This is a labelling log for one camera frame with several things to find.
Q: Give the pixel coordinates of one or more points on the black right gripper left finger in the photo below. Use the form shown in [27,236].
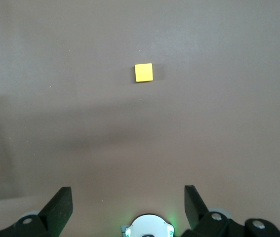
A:
[55,217]

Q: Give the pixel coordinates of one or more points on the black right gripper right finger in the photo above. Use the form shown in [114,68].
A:
[199,217]

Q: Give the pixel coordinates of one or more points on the yellow cube block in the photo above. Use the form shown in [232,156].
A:
[143,72]

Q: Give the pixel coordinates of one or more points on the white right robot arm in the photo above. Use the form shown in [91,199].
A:
[149,225]

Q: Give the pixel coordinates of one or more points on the brown table cover mat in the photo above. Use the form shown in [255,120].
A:
[80,123]

